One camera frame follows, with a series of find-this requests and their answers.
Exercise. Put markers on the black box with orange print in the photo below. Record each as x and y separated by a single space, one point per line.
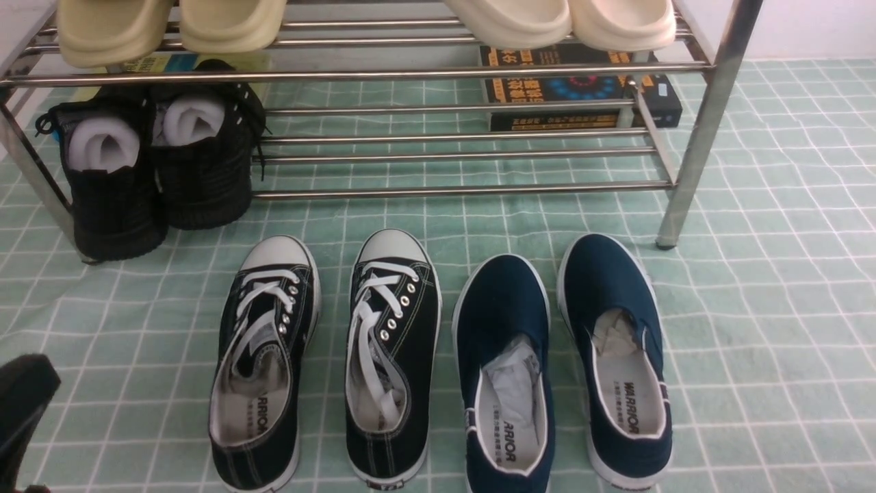
569 92

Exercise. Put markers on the navy slip-on shoe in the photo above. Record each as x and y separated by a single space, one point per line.
501 329
609 306

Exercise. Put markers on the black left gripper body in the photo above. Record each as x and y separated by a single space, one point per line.
28 385

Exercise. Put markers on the cream slide sandal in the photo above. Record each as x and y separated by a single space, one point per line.
624 26
514 25

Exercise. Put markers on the left cream slide sandal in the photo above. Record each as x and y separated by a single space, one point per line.
514 25

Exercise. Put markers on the black canvas sneaker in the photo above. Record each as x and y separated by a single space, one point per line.
267 323
395 320

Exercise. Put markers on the beige slide sandal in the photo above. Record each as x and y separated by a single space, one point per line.
103 33
227 27

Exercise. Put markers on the right cream slide sandal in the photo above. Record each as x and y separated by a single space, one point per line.
624 26

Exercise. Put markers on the right black knit sneaker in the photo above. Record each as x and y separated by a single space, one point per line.
205 137

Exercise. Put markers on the right navy slip-on shoe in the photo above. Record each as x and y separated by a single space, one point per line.
609 306

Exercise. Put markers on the left black knit sneaker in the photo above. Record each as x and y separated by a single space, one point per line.
116 207

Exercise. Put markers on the black knit sneaker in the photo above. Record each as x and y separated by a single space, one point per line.
205 137
116 207

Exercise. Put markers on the silver metal shoe rack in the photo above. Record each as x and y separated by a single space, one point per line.
634 120

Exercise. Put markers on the left navy slip-on shoe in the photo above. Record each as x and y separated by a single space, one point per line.
501 329

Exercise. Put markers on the left beige slide sandal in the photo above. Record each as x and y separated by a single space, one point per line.
103 33

